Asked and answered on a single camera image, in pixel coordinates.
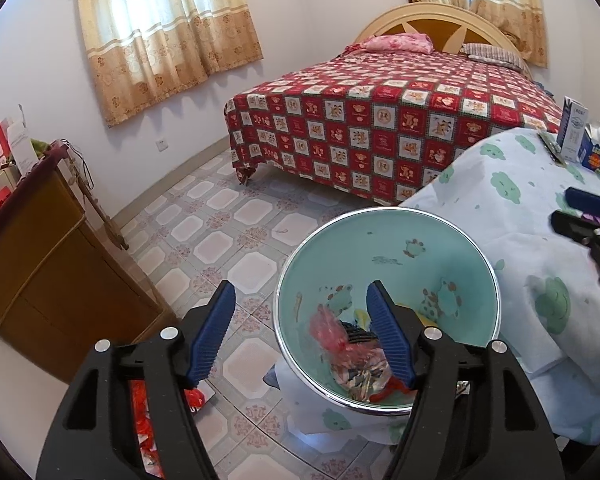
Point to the striped pillow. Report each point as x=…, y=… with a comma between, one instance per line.
x=486, y=53

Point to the clear plastic bag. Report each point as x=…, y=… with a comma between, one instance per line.
x=337, y=337

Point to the teal trash bin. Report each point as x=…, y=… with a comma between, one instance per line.
x=425, y=263

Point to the tall white carton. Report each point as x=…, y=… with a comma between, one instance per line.
x=571, y=129

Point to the striped grey cloth rag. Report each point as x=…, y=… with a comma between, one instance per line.
x=361, y=383

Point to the red white cardboard box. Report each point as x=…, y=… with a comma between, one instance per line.
x=16, y=145

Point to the pink pillow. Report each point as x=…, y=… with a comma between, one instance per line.
x=414, y=42

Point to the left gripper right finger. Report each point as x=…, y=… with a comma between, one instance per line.
x=475, y=415

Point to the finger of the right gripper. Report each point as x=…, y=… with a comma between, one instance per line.
x=586, y=202

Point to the beige wooden headboard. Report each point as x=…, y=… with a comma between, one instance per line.
x=448, y=27

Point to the blue white milk carton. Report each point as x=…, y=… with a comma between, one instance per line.
x=589, y=153

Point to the wall power socket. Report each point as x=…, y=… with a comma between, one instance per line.
x=162, y=145

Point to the brown wooden cabinet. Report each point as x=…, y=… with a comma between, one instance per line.
x=63, y=284

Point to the left beige curtain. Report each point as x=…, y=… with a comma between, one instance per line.
x=142, y=52

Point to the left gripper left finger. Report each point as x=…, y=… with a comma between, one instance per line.
x=93, y=434

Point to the white green patterned tablecloth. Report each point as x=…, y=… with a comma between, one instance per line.
x=501, y=192

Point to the red patterned bed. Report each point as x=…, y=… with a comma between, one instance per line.
x=380, y=125

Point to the dark snack packet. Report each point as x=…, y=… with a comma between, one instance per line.
x=549, y=142

